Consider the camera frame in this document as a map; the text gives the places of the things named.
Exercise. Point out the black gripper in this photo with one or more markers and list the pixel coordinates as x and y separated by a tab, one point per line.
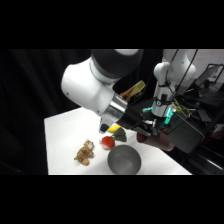
131	120

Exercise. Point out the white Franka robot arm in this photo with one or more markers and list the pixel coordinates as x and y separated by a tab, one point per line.
86	86

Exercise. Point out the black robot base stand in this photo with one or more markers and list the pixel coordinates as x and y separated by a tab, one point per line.
188	133

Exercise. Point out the grey metal bowl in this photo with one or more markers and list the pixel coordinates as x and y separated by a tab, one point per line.
124	160

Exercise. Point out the green toy broccoli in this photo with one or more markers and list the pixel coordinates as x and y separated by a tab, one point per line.
120	136

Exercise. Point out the red toy strawberry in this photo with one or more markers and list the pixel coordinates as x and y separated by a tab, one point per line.
108	142

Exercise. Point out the tiger plush toy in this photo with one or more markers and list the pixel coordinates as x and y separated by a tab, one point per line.
85	152

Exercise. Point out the dark laptop monitor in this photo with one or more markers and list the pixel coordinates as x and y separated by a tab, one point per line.
207	76

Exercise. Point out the black curtain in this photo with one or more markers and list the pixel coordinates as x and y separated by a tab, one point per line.
30	86

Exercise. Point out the yellow wrist camera mount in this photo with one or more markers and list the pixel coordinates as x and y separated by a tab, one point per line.
135	89

